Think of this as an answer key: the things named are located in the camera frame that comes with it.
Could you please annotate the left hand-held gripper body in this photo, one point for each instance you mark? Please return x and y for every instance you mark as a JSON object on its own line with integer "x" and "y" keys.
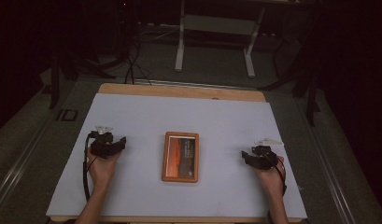
{"x": 101, "y": 143}

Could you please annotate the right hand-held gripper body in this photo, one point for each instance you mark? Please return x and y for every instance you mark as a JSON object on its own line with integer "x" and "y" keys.
{"x": 265, "y": 157}

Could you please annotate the wooden picture frame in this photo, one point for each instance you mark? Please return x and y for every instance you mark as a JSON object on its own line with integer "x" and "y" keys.
{"x": 180, "y": 157}

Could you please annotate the person's right hand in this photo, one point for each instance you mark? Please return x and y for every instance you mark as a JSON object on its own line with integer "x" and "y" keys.
{"x": 272, "y": 179}

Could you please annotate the person's left hand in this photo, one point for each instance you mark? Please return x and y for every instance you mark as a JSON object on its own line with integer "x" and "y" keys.
{"x": 101, "y": 169}

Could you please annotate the white table mat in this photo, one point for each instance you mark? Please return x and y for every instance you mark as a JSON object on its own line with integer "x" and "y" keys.
{"x": 148, "y": 112}

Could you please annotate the black floor socket plate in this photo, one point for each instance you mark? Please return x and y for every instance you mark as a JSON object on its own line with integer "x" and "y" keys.
{"x": 67, "y": 114}

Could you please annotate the black metal stand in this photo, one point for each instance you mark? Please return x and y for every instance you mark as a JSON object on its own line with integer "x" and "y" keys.
{"x": 59, "y": 77}
{"x": 308, "y": 81}

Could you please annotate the metal floor rail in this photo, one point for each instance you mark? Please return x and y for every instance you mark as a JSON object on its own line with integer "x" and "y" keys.
{"x": 330, "y": 168}
{"x": 17, "y": 174}
{"x": 191, "y": 84}

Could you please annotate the white metal desk frame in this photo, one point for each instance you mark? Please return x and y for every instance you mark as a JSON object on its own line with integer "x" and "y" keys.
{"x": 215, "y": 25}

